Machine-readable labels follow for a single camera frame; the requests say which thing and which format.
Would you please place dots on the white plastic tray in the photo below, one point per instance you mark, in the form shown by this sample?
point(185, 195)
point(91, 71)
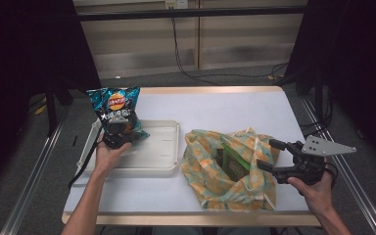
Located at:
point(156, 150)

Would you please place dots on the fruit print cloth bag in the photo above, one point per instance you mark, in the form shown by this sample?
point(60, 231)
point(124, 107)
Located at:
point(205, 169)

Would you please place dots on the black metal stand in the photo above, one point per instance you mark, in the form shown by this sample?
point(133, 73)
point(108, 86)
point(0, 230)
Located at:
point(51, 111)

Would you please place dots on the person's right hand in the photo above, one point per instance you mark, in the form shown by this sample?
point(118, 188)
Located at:
point(318, 196)

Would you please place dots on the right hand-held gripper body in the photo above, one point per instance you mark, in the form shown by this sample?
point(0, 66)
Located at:
point(310, 166)

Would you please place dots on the black horizontal metal bar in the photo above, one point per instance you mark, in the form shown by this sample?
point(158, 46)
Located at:
point(192, 13)

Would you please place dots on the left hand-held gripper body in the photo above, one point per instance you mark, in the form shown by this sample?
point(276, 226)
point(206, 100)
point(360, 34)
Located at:
point(119, 135)

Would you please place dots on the white wall socket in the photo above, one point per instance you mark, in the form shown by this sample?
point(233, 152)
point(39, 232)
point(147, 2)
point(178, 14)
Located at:
point(176, 4)

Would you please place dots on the blue chips bag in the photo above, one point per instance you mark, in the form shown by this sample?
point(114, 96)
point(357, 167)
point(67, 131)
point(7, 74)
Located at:
point(116, 101)

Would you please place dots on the person's left hand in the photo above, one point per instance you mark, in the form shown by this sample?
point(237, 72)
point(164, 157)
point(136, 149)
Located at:
point(107, 158)

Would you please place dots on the green snack packet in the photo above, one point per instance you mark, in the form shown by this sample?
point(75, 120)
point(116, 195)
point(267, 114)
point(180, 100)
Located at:
point(236, 164)

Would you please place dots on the dark curtain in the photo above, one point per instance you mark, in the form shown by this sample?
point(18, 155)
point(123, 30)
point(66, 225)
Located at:
point(19, 65)
point(355, 65)

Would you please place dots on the aluminium floor rail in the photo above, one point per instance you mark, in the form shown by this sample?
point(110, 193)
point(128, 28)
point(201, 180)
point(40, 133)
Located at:
point(29, 186)
point(355, 192)

